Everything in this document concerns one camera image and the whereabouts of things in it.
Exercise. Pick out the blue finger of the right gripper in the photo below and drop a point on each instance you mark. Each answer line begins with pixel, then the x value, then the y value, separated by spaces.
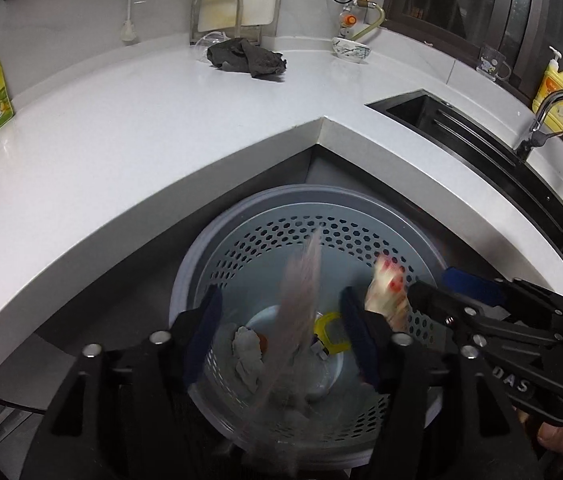
pixel 474 286
pixel 449 310

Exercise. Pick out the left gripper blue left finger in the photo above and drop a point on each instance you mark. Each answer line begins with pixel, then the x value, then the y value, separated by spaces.
pixel 209 318

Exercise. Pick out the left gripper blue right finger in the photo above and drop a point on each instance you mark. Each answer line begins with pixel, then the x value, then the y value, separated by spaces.
pixel 361 328

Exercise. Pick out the white tissue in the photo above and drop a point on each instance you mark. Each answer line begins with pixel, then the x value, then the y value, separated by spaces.
pixel 247 351

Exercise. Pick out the pink paper sheet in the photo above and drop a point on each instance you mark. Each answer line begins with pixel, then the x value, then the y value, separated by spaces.
pixel 283 379

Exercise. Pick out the black bag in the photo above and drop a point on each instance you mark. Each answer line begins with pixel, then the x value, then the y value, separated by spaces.
pixel 239 55

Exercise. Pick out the clear plastic cup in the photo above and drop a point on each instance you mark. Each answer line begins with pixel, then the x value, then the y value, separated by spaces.
pixel 202 45

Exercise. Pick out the grey perforated trash bin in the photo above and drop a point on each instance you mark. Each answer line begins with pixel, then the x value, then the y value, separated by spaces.
pixel 244 251

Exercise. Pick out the black kitchen sink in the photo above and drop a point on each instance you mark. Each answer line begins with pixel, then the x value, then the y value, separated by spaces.
pixel 481 151

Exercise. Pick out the clear glass mug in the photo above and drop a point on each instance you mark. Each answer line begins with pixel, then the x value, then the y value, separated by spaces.
pixel 492 64

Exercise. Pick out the patterned ceramic bowl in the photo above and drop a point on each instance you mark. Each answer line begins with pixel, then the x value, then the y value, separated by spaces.
pixel 349 50

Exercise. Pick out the white bottle brush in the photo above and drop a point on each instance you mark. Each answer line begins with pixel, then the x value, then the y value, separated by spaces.
pixel 128 35

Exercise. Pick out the metal cutting board stand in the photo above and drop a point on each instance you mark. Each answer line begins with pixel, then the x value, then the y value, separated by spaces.
pixel 225 16

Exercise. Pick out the dark window frame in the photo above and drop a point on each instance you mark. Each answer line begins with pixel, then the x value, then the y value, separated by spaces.
pixel 520 30

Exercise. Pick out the gas valve with hose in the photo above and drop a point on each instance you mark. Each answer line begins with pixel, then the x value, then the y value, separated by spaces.
pixel 359 18

